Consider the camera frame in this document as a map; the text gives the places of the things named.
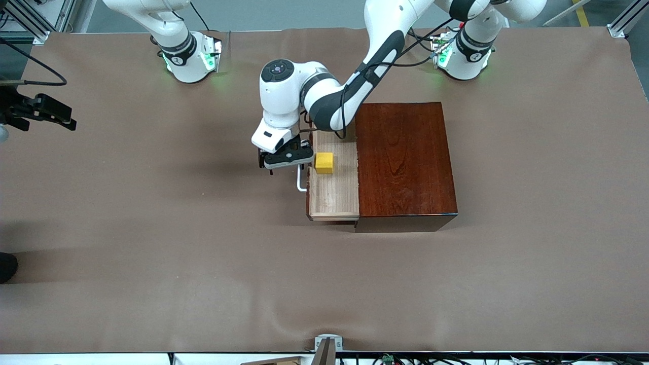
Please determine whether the black left base cable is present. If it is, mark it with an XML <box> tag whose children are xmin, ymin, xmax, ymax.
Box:
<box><xmin>407</xmin><ymin>28</ymin><xmax>438</xmax><ymax>54</ymax></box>

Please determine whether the dark red wooden cabinet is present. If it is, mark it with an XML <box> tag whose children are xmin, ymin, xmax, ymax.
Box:
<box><xmin>354</xmin><ymin>102</ymin><xmax>459</xmax><ymax>233</ymax></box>

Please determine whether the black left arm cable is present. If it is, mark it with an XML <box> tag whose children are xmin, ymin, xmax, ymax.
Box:
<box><xmin>341</xmin><ymin>18</ymin><xmax>457</xmax><ymax>140</ymax></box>

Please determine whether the light wooden board piece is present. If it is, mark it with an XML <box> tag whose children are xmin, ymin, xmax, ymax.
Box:
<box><xmin>241</xmin><ymin>356</ymin><xmax>305</xmax><ymax>365</ymax></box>

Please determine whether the light wooden drawer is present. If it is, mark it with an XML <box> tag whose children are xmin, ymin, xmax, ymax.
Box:
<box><xmin>306</xmin><ymin>127</ymin><xmax>361</xmax><ymax>222</ymax></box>

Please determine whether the black right base cable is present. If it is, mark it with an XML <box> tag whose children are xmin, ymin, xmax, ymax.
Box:
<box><xmin>190</xmin><ymin>0</ymin><xmax>211</xmax><ymax>32</ymax></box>

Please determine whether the black base cable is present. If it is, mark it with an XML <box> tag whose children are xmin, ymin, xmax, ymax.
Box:
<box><xmin>190</xmin><ymin>0</ymin><xmax>211</xmax><ymax>32</ymax></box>
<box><xmin>407</xmin><ymin>28</ymin><xmax>438</xmax><ymax>54</ymax></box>

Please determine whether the brown table cover mat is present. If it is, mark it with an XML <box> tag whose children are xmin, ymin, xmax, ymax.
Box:
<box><xmin>0</xmin><ymin>28</ymin><xmax>649</xmax><ymax>354</ymax></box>

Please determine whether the grey metal bracket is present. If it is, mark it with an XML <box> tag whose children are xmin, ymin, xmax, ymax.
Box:
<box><xmin>314</xmin><ymin>334</ymin><xmax>344</xmax><ymax>353</ymax></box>

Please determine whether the grey brown upright bar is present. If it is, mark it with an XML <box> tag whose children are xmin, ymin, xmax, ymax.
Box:
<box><xmin>312</xmin><ymin>338</ymin><xmax>336</xmax><ymax>365</ymax></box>

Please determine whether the black round foam object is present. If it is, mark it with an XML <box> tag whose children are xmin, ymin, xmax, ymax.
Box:
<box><xmin>0</xmin><ymin>252</ymin><xmax>19</xmax><ymax>284</ymax></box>

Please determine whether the yellow block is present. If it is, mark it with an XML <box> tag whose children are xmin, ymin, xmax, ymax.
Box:
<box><xmin>314</xmin><ymin>152</ymin><xmax>335</xmax><ymax>175</ymax></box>

